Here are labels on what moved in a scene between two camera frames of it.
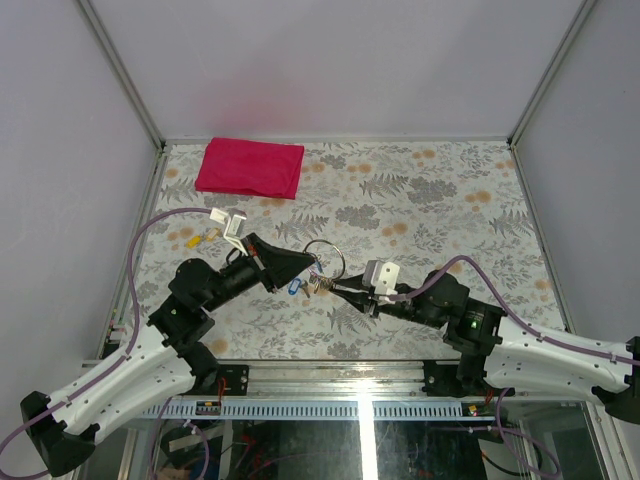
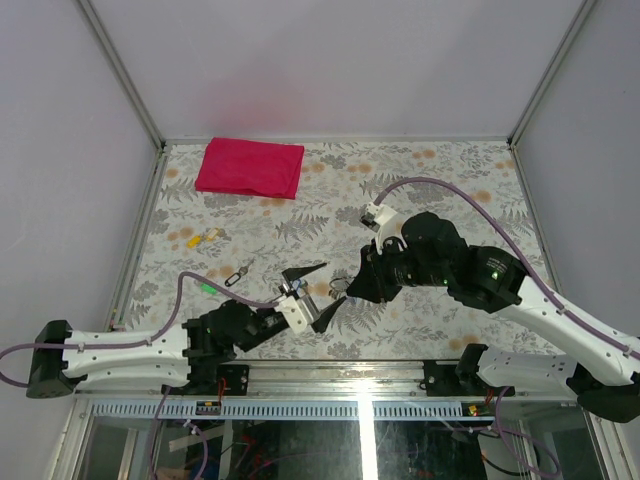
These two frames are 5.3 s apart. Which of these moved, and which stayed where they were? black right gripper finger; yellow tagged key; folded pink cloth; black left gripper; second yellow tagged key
Moved: black right gripper finger; black left gripper
Stayed: folded pink cloth; yellow tagged key; second yellow tagged key
